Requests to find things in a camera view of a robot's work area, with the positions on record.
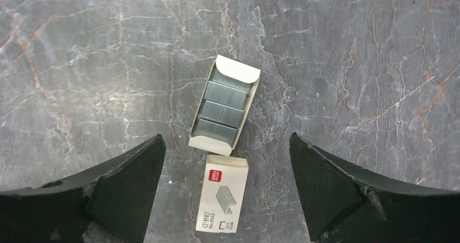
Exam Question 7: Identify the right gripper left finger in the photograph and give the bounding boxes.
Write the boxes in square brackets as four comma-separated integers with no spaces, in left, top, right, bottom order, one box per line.
[1,135,166,242]

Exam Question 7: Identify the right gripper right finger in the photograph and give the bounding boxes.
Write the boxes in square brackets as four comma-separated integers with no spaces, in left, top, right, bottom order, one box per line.
[289,133,459,242]

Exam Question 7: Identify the staple box grey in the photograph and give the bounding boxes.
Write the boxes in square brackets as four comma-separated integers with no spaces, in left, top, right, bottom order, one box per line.
[188,55,261,156]

